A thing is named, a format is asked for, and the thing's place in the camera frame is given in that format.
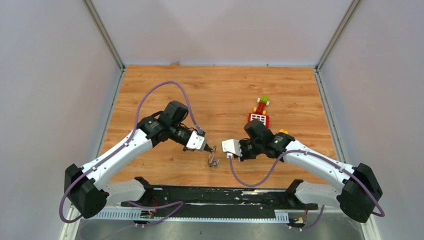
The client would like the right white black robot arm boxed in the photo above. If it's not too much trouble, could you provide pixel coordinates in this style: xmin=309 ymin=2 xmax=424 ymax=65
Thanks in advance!
xmin=222 ymin=119 xmax=386 ymax=223

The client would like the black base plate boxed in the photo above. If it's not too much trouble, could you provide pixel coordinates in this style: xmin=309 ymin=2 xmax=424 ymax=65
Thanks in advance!
xmin=136 ymin=185 xmax=318 ymax=218

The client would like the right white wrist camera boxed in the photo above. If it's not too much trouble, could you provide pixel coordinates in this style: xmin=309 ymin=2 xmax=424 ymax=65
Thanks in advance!
xmin=221 ymin=139 xmax=243 ymax=159

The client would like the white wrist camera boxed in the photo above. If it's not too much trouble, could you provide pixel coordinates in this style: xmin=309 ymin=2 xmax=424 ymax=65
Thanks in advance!
xmin=221 ymin=139 xmax=243 ymax=159
xmin=185 ymin=131 xmax=208 ymax=152

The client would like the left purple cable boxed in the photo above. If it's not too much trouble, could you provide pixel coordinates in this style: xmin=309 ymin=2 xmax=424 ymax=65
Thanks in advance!
xmin=58 ymin=81 xmax=206 ymax=240

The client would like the purple cable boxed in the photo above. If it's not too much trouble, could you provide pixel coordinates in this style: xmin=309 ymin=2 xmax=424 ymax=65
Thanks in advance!
xmin=227 ymin=149 xmax=386 ymax=232
xmin=58 ymin=81 xmax=206 ymax=240

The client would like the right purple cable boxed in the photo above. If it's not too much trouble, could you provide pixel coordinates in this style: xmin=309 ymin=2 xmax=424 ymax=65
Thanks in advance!
xmin=227 ymin=149 xmax=386 ymax=232

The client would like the silver keyring with clips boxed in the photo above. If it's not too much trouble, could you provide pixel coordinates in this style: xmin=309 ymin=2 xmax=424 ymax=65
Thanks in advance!
xmin=207 ymin=145 xmax=220 ymax=168

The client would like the red white toy block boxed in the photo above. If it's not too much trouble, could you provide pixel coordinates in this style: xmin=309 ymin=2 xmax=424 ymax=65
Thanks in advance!
xmin=248 ymin=113 xmax=270 ymax=128

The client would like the red green toy brick car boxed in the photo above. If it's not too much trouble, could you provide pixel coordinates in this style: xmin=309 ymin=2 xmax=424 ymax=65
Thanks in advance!
xmin=252 ymin=95 xmax=270 ymax=115

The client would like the white slotted cable duct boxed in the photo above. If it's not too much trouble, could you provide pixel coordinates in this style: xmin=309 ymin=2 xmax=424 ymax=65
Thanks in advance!
xmin=90 ymin=209 xmax=290 ymax=224

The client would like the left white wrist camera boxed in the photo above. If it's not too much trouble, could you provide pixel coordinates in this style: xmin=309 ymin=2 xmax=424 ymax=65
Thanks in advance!
xmin=185 ymin=131 xmax=208 ymax=152

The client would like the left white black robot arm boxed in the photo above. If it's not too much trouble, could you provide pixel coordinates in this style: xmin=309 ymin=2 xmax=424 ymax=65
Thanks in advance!
xmin=64 ymin=100 xmax=215 ymax=219

